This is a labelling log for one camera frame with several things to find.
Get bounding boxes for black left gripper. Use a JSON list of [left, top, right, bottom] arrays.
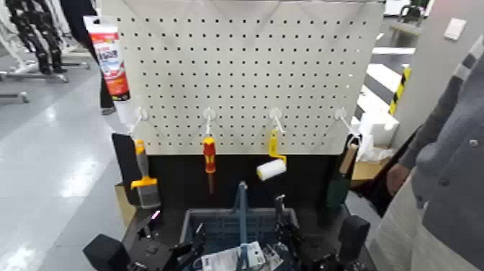
[[122, 210, 207, 271]]

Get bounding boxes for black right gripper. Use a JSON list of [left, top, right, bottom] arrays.
[[274, 223, 346, 271]]

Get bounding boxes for bystander's bare hand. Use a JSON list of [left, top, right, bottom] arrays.
[[385, 161, 413, 196]]

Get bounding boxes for clear plastic packaged item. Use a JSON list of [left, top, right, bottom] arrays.
[[262, 246, 284, 271]]

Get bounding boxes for white packaged item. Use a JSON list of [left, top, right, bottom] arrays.
[[200, 241, 266, 271]]

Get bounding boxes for brown cardboard box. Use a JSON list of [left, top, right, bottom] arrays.
[[114, 183, 136, 224]]

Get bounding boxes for black base panel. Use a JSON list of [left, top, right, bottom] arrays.
[[147, 153, 341, 213]]

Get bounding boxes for black side panel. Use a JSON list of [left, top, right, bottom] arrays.
[[112, 133, 142, 205]]

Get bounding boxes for red and yellow screwdriver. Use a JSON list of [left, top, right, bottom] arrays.
[[202, 136, 218, 196]]

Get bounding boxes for brown cardboard sheet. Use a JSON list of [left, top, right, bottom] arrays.
[[351, 158, 390, 182]]

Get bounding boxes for crumpled clear plastic wrap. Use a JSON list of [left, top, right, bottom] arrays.
[[357, 145, 395, 164]]

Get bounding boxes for white metal pegboard hook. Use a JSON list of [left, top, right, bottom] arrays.
[[130, 106, 149, 136], [334, 107, 360, 138], [202, 107, 216, 137], [269, 107, 287, 134]]

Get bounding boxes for white foam block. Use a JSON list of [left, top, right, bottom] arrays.
[[359, 111, 400, 149]]

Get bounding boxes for white perforated pegboard panel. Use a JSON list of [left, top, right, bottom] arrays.
[[101, 0, 386, 156]]

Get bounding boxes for person in gray cardigan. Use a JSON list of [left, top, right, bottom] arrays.
[[368, 35, 484, 271]]

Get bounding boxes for red and white tube package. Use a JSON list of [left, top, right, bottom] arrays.
[[84, 15, 131, 102]]

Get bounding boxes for person in dark trousers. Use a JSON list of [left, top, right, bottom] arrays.
[[59, 0, 117, 116]]

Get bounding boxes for black humanoid robot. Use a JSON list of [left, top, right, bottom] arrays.
[[4, 0, 68, 76]]

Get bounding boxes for yellow-handled paint brush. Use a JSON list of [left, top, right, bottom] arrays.
[[130, 139, 161, 210]]

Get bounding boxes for blue-gray plastic crate with handle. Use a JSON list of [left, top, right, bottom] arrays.
[[179, 180, 302, 271]]

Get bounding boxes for green trowel with wooden handle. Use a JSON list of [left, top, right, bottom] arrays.
[[326, 143, 359, 208]]

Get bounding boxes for yellow-handled white paint roller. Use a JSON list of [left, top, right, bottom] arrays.
[[256, 129, 288, 182]]

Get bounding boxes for yellow and black striped post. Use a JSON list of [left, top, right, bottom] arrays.
[[388, 66, 412, 116]]

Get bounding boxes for gray metal stand frame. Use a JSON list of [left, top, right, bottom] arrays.
[[0, 60, 91, 104]]

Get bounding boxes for white wall plate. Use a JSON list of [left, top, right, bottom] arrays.
[[443, 17, 467, 41]]

